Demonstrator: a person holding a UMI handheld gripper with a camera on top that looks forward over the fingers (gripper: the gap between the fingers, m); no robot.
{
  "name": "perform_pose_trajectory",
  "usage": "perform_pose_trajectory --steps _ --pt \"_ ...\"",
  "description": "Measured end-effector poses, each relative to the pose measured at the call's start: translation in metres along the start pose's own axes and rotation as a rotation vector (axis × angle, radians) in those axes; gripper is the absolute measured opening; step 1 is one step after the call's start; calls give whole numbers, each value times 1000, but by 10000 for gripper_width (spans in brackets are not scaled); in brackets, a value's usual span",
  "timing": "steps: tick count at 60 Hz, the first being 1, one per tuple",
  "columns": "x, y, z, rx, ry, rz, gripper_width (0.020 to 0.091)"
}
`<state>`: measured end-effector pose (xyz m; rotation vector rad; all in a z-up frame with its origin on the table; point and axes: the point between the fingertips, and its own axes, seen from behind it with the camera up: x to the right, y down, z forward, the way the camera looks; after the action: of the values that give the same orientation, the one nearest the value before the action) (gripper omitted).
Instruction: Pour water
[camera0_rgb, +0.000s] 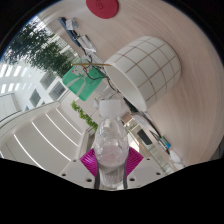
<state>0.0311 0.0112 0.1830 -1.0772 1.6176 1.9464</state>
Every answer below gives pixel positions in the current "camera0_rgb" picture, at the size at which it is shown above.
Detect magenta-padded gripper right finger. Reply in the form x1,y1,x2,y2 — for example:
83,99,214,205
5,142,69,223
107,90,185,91
123,146,167,190

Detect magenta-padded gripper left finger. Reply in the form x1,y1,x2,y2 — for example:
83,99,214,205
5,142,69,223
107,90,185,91
59,147,102,190

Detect clear plastic water bottle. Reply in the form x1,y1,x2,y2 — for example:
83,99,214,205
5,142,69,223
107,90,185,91
93,98,130,191

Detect blue marker pen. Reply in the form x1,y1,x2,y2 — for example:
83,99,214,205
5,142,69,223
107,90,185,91
161,139,172,150

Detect white computer mouse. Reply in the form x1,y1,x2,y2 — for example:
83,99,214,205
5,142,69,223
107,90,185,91
168,149,183,163

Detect green plants on cabinet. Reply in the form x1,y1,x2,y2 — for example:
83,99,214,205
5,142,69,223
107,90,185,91
70,100,99,132

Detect green tote bag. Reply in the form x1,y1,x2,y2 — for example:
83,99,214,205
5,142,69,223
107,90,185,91
61,59,107,102

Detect white gold-grid mug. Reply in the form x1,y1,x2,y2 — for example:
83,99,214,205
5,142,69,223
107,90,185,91
104,35,182,113

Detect gold spoon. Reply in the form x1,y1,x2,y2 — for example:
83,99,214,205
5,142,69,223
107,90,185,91
70,61,113,68

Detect row of green hedge plants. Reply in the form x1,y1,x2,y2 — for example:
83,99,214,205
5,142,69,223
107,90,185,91
3,21,73,79

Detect small white box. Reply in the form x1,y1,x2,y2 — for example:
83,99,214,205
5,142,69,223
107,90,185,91
65,18,80,31

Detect flat round red coaster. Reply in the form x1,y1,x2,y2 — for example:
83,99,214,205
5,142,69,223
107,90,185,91
85,0,120,20

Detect black cable tangle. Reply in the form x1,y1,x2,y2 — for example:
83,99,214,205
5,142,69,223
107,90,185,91
71,29,111,83

